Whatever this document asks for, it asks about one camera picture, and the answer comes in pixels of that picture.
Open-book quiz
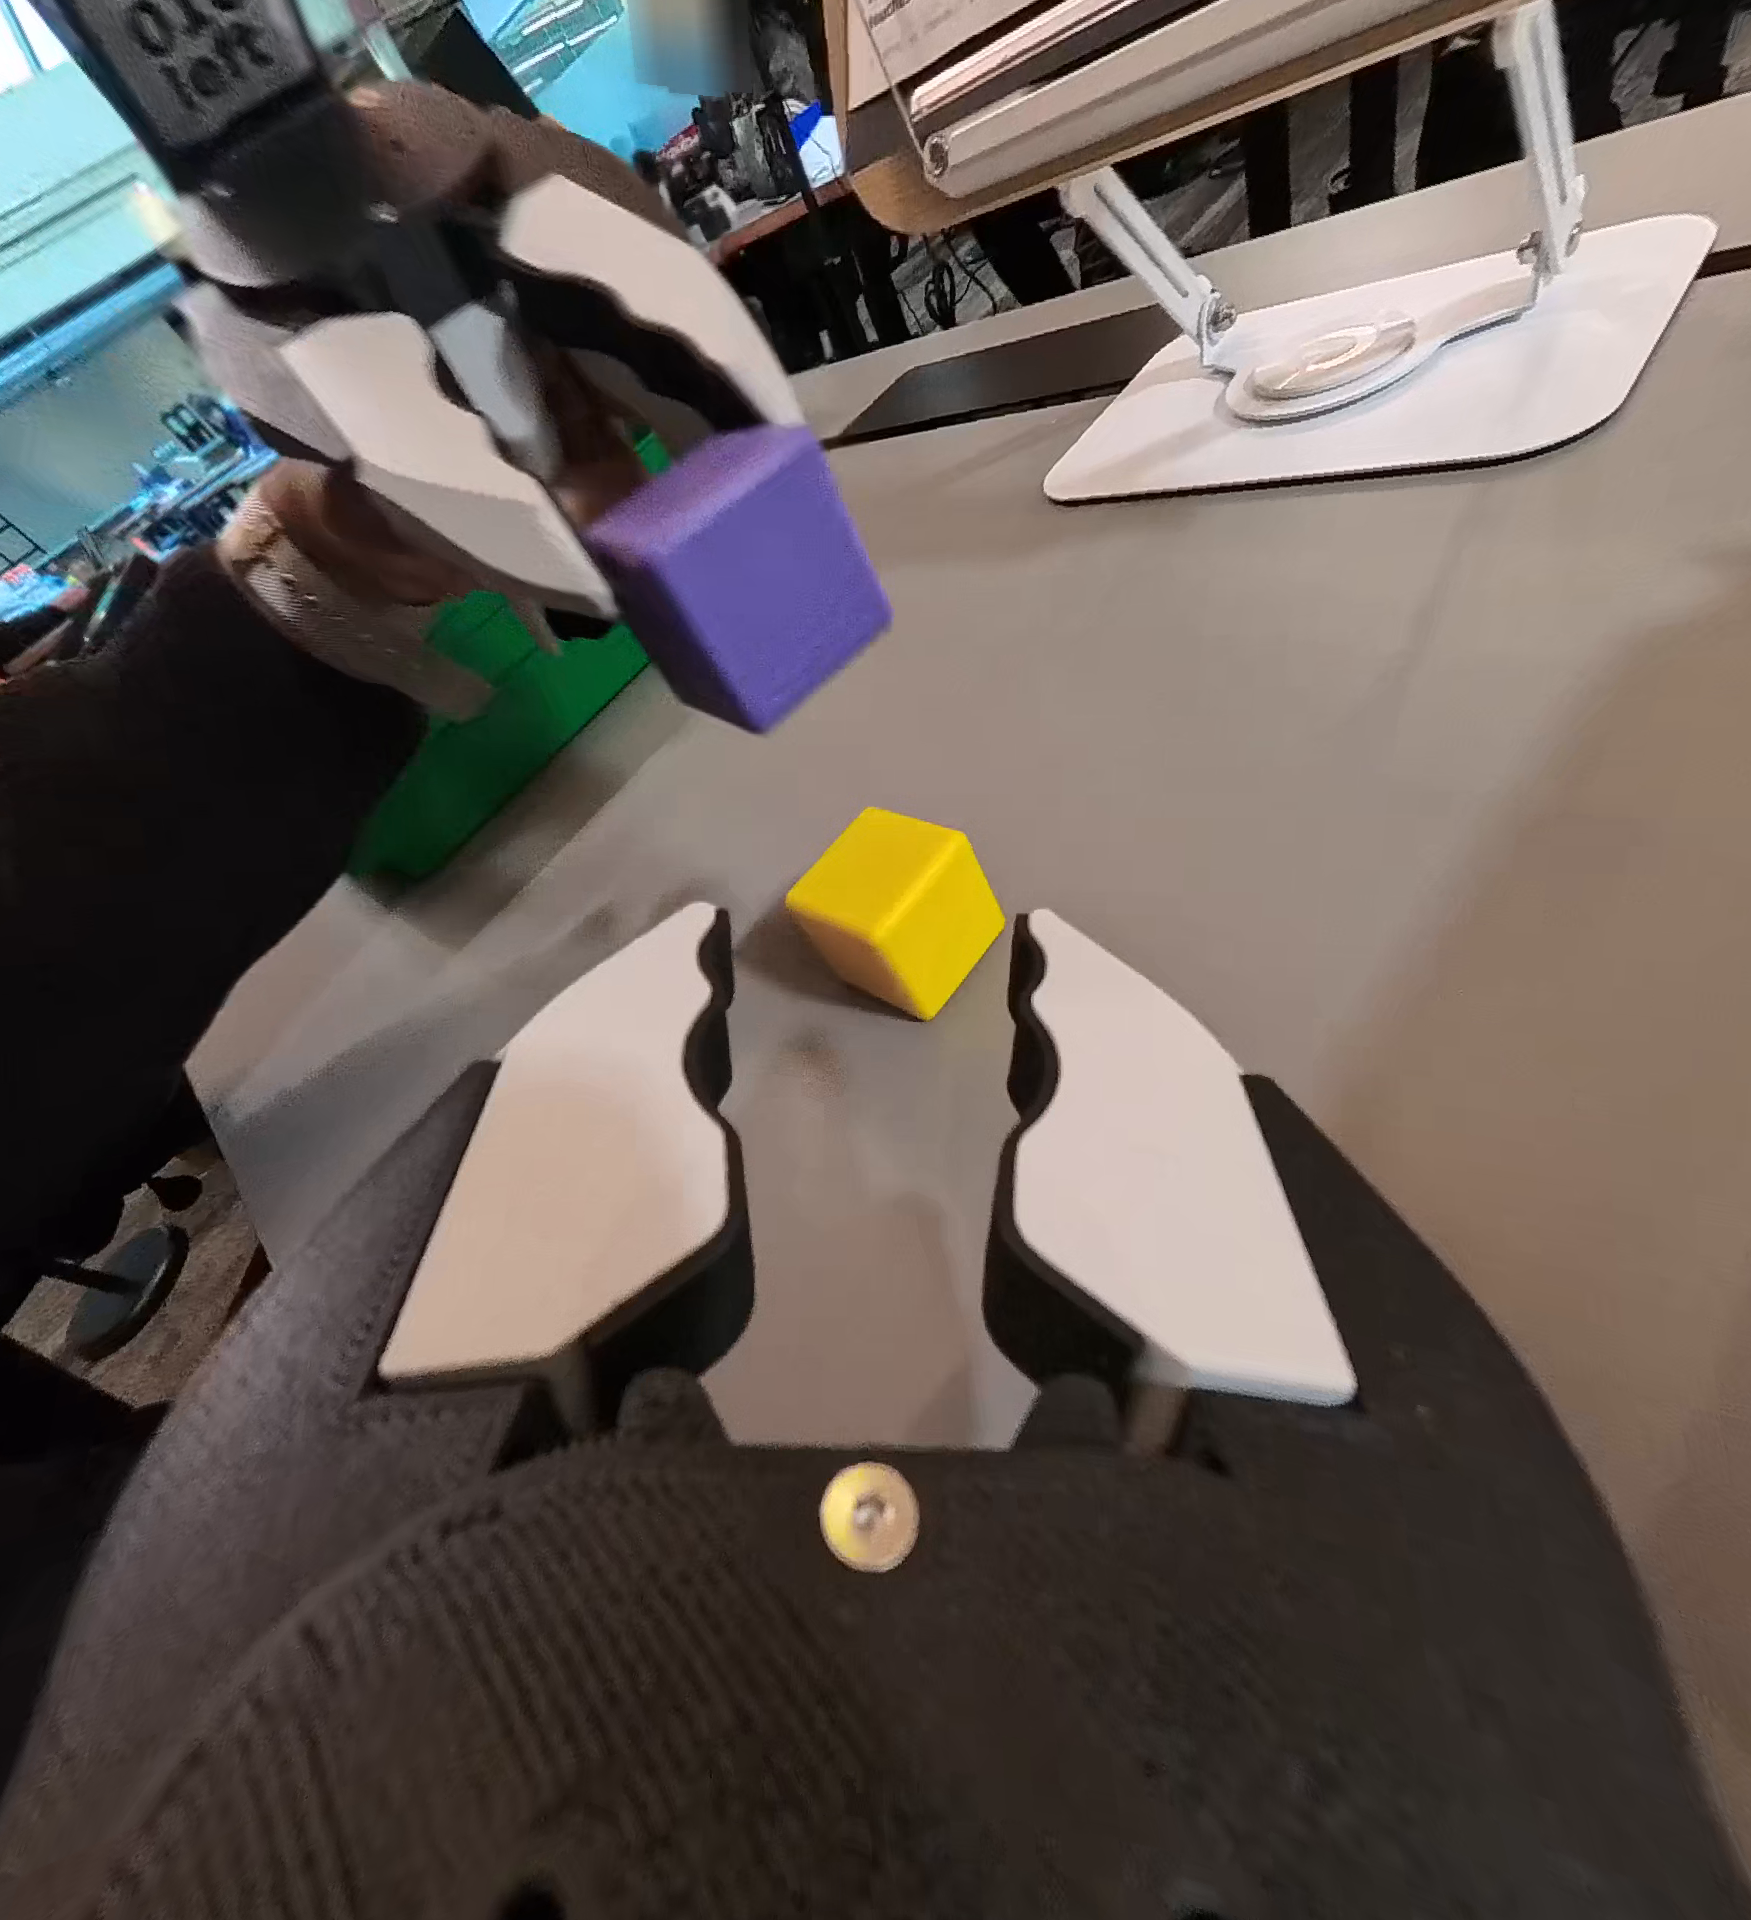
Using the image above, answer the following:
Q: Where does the beige wristwatch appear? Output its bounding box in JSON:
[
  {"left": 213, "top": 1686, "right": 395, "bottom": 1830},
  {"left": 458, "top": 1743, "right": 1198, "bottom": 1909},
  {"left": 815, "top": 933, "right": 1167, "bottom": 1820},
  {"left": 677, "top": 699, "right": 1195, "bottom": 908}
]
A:
[{"left": 221, "top": 502, "right": 499, "bottom": 725}]

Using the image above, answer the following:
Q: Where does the grey desk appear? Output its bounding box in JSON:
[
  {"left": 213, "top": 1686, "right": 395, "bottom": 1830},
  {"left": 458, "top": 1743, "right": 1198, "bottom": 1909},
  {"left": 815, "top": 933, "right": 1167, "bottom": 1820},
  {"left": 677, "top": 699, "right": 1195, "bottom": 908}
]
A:
[{"left": 185, "top": 196, "right": 1751, "bottom": 1920}]

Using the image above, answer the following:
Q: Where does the black desk panel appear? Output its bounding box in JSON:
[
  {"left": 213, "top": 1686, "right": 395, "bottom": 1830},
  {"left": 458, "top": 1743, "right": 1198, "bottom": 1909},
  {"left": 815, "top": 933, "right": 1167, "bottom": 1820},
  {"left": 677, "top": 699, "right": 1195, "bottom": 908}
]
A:
[{"left": 822, "top": 337, "right": 1169, "bottom": 448}]

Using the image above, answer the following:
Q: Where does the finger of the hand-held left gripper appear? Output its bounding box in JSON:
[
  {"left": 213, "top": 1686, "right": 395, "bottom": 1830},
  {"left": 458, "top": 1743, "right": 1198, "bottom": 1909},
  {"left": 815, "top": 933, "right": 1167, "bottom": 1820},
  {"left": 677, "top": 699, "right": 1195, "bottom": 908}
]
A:
[
  {"left": 278, "top": 308, "right": 626, "bottom": 623},
  {"left": 489, "top": 170, "right": 819, "bottom": 452}
]

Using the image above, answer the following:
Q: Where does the green plastic bin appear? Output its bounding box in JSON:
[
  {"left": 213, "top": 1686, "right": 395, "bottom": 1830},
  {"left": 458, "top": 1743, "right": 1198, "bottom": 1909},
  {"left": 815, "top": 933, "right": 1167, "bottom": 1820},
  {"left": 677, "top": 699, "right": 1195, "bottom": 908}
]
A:
[{"left": 348, "top": 429, "right": 668, "bottom": 887}]

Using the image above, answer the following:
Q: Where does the printed paper sheet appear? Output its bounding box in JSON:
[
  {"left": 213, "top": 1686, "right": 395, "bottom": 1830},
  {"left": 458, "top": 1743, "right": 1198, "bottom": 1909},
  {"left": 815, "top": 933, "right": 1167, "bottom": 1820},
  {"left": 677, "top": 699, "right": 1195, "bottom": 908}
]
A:
[{"left": 851, "top": 0, "right": 1057, "bottom": 70}]

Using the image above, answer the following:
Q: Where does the purple cube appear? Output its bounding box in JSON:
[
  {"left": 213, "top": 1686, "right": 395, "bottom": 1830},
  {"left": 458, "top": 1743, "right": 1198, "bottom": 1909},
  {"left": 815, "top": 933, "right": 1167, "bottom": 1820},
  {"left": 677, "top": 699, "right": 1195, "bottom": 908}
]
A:
[{"left": 584, "top": 424, "right": 895, "bottom": 736}]

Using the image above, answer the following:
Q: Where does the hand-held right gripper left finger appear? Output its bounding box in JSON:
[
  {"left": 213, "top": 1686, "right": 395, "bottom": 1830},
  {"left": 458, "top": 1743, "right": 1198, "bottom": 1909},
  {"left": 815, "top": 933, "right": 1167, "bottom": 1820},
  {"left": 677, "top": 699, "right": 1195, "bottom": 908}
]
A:
[{"left": 377, "top": 902, "right": 756, "bottom": 1443}]

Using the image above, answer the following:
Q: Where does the person's left forearm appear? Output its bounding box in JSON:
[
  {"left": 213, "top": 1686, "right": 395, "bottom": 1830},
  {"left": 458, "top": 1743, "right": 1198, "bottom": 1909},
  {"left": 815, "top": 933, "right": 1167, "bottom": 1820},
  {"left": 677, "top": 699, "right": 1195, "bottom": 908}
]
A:
[{"left": 0, "top": 548, "right": 434, "bottom": 1351}]

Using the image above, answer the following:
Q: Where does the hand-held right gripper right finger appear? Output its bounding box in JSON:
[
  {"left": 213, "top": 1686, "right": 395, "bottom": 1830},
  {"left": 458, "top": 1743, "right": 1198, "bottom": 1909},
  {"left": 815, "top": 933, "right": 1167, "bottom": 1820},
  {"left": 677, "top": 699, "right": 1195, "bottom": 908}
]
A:
[{"left": 982, "top": 908, "right": 1359, "bottom": 1464}]

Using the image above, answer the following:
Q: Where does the person's dark clothing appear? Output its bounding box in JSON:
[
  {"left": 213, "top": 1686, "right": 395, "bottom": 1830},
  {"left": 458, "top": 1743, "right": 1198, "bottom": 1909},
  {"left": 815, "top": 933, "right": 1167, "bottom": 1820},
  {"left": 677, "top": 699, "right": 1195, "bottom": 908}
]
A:
[{"left": 0, "top": 1319, "right": 179, "bottom": 1920}]

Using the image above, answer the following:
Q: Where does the yellow cube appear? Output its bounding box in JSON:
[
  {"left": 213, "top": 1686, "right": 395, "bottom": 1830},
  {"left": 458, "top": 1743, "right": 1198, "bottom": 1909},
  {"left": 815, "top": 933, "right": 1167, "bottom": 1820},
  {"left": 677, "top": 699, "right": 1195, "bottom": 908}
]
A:
[{"left": 784, "top": 805, "right": 1006, "bottom": 1023}]

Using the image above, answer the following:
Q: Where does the black office chair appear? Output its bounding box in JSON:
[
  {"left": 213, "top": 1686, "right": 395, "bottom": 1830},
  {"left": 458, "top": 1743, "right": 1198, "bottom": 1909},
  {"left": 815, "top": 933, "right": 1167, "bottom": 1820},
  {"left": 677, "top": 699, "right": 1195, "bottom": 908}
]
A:
[{"left": 57, "top": 1162, "right": 209, "bottom": 1360}]

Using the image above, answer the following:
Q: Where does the white metal stand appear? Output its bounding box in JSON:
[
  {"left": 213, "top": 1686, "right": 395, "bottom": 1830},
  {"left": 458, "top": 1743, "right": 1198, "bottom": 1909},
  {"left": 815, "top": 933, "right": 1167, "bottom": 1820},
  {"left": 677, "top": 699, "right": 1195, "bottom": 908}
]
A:
[{"left": 1043, "top": 0, "right": 1721, "bottom": 505}]

